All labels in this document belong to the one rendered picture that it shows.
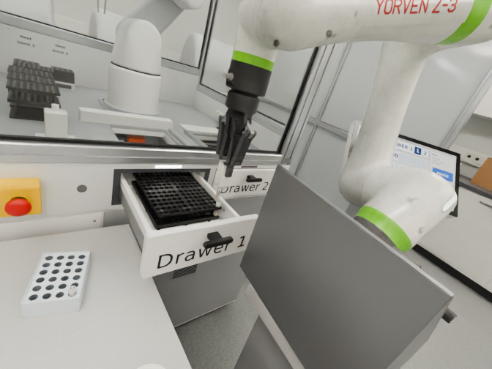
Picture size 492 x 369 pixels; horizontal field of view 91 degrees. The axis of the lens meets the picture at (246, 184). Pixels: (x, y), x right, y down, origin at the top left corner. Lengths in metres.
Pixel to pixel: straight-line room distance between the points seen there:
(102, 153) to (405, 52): 0.79
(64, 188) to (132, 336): 0.38
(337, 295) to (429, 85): 1.75
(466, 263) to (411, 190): 2.74
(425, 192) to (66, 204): 0.83
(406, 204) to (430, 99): 1.49
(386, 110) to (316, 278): 0.47
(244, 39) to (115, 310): 0.59
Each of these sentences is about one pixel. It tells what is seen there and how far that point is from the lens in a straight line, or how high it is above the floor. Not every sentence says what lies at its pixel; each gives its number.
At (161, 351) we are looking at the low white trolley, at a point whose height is 0.76.
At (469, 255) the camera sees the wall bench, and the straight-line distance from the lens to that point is 3.31.
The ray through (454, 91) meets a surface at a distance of 2.02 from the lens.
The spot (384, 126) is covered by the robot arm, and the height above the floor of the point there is 1.23.
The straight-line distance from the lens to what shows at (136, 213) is 0.62.
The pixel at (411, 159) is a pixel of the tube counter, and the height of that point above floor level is 1.11.
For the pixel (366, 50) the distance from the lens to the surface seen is 2.36.
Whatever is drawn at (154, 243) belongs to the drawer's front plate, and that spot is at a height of 0.91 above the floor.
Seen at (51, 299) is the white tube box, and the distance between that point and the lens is 0.59.
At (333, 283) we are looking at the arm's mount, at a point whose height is 0.96.
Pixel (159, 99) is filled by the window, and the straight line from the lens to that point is 0.70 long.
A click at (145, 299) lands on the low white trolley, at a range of 0.62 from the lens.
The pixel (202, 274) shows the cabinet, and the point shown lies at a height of 0.40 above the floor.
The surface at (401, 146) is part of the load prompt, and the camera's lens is 1.33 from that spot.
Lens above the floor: 1.25
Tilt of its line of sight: 24 degrees down
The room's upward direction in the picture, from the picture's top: 18 degrees clockwise
